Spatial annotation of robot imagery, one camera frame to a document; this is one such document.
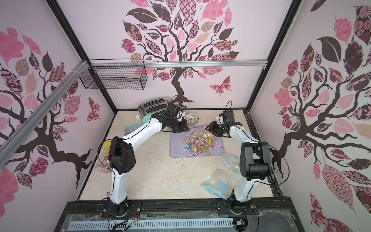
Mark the pile of candies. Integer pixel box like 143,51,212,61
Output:
182,132,221,157

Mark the candy bag blue zip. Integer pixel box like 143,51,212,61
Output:
221,153,241,175
201,169,236,200

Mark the mint green toaster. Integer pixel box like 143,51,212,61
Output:
138,97,169,124

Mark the aluminium rail back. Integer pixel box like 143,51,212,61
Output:
90,60,268,68

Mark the aluminium rail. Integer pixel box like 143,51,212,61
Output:
90,60,268,68
1,61,88,167

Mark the aluminium rail left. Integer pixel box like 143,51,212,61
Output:
1,61,88,167

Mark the black base frame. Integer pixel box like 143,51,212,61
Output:
55,197,304,232

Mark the white cable duct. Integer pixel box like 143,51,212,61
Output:
65,218,234,232

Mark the candy bag yellow zip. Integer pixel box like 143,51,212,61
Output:
95,141,111,174
187,126,213,140

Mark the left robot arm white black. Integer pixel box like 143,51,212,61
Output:
105,103,189,217

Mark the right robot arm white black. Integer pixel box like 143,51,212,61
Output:
202,110,273,216

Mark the lavender plastic tray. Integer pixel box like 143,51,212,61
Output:
170,125,225,158

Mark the black wire basket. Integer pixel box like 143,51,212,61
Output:
80,58,148,90

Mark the white sink strainer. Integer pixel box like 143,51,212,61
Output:
184,113,199,125

